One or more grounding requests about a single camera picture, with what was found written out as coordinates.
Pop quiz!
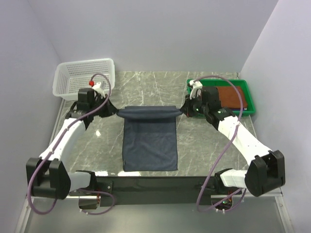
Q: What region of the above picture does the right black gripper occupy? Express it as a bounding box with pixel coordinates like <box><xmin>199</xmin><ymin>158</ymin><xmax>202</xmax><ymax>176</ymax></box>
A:
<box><xmin>181</xmin><ymin>93</ymin><xmax>209</xmax><ymax>118</ymax></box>

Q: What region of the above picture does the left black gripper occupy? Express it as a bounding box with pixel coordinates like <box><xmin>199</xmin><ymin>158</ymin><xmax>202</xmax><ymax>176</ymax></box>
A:
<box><xmin>90</xmin><ymin>94</ymin><xmax>118</xmax><ymax>118</ymax></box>

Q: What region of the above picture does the orange brown towel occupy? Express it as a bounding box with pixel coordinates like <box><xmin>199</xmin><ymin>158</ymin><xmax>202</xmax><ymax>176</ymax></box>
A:
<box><xmin>217</xmin><ymin>86</ymin><xmax>248</xmax><ymax>110</ymax></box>

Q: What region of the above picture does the grey towel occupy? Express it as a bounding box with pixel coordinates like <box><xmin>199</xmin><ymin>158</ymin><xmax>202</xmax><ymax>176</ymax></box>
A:
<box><xmin>117</xmin><ymin>106</ymin><xmax>182</xmax><ymax>172</ymax></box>

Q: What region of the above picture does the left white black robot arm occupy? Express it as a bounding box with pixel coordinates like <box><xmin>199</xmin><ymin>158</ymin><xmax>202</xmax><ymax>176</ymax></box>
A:
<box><xmin>26</xmin><ymin>84</ymin><xmax>118</xmax><ymax>200</ymax></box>

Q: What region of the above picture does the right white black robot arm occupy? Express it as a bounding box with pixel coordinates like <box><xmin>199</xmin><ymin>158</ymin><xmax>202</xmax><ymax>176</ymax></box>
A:
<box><xmin>181</xmin><ymin>82</ymin><xmax>286</xmax><ymax>197</ymax></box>

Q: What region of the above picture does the white plastic basket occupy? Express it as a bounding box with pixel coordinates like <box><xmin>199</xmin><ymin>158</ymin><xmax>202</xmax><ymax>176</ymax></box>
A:
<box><xmin>52</xmin><ymin>58</ymin><xmax>115</xmax><ymax>101</ymax></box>

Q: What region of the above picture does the green plastic tray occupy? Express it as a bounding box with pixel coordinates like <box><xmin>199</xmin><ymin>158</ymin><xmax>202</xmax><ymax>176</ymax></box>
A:
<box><xmin>200</xmin><ymin>79</ymin><xmax>256</xmax><ymax>117</ymax></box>

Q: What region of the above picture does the black base beam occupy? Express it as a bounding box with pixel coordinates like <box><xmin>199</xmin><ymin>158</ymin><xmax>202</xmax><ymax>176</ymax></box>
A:
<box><xmin>68</xmin><ymin>175</ymin><xmax>234</xmax><ymax>211</ymax></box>

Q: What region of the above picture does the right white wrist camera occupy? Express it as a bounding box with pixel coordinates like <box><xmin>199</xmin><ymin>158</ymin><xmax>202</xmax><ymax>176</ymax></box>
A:
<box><xmin>189</xmin><ymin>80</ymin><xmax>203</xmax><ymax>100</ymax></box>

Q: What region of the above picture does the aluminium frame rail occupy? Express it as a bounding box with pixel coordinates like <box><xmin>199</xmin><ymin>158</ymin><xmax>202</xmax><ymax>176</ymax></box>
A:
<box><xmin>16</xmin><ymin>190</ymin><xmax>294</xmax><ymax>233</ymax></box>

